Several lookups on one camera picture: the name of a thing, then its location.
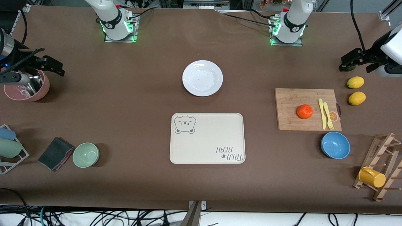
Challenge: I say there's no dark grey folded cloth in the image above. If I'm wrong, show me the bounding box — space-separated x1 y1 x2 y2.
38 137 75 170

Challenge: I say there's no white round plate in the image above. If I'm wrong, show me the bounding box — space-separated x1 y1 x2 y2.
182 60 223 97

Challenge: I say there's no pink bowl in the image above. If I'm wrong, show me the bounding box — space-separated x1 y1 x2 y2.
4 70 50 102

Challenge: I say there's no orange mandarin fruit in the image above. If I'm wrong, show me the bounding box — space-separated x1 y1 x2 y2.
297 104 313 119

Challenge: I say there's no wooden cutting board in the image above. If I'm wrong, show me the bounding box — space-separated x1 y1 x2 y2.
275 88 342 132

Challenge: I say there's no blue bowl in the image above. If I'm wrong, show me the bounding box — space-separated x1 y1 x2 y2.
321 132 350 159

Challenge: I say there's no aluminium corner profile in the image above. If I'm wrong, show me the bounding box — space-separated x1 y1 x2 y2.
378 0 402 22

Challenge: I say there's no wooden mug rack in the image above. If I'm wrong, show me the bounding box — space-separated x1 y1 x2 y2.
353 133 402 202

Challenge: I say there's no yellow plastic knife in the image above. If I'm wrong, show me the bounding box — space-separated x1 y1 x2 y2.
318 98 327 130

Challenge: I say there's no yellow mug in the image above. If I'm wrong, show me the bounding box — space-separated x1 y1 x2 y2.
358 166 386 188

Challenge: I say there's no white wire rack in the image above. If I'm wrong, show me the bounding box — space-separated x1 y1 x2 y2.
0 124 29 175

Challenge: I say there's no blue cup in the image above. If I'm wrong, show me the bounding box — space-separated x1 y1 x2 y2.
0 127 16 141

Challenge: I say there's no pale green bowl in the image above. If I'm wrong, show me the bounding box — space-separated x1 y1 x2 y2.
73 143 100 168

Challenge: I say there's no metal table edge bracket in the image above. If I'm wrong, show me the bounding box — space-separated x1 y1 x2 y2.
181 200 207 226

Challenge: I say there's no pink folded cloth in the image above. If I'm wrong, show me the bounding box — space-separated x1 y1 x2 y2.
52 145 75 172

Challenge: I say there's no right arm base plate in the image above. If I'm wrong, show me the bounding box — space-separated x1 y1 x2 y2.
104 14 139 43

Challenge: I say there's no metal scoop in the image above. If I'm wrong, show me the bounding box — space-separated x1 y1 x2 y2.
19 73 43 96

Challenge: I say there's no beige tray with bear print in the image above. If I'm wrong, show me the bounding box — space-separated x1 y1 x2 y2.
170 113 246 164

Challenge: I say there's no black table cable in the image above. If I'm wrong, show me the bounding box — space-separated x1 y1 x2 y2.
220 9 277 27

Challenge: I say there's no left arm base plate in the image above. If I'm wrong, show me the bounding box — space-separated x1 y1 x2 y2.
269 16 303 47

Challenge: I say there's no yellow plastic fork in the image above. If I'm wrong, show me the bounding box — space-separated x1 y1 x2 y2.
323 102 334 131

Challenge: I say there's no pale green cup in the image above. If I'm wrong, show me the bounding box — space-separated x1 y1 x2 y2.
0 138 23 158

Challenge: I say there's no yellow lemon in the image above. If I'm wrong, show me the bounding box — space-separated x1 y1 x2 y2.
347 76 365 89
348 91 366 105

